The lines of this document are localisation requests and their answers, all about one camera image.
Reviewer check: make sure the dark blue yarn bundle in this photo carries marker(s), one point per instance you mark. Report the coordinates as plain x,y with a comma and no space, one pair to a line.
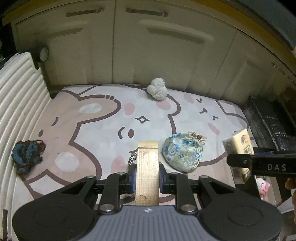
26,155

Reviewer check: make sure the black cardboard box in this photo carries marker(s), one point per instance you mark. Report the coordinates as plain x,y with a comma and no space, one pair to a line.
286,206

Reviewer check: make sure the person's right hand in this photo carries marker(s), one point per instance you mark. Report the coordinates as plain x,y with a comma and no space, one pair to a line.
291,185

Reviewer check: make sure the striped rope toy with pearls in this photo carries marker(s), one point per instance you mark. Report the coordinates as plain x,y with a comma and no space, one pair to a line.
132,160

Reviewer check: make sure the cream ribbed suitcase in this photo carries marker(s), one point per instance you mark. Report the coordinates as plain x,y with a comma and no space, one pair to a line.
24,96

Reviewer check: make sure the yellow tissue pack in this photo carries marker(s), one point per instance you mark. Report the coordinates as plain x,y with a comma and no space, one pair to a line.
239,143

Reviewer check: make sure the wooden oval box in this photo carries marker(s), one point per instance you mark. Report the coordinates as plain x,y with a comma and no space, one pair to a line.
147,174

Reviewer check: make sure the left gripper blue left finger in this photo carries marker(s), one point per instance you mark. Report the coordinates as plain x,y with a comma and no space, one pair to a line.
113,187

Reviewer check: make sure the cream cabinet with doors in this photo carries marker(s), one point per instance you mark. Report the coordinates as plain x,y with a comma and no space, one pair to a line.
220,49

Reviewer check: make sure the cartoon bunny bed sheet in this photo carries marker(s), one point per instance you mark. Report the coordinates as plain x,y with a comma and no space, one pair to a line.
92,130

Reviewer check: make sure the small round clock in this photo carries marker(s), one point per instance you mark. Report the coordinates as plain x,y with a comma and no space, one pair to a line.
44,54

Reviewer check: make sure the blue floral drawstring pouch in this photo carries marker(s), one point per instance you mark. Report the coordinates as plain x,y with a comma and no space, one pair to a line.
183,151

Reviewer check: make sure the black wrapped package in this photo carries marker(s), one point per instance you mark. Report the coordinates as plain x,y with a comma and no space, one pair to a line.
270,125

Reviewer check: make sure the pink crochet doll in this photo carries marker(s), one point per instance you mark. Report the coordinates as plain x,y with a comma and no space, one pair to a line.
263,187

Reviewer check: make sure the white yarn ball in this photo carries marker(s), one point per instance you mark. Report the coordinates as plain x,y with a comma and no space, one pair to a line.
157,89

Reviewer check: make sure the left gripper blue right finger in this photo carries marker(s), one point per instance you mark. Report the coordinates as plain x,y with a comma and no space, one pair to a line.
178,185

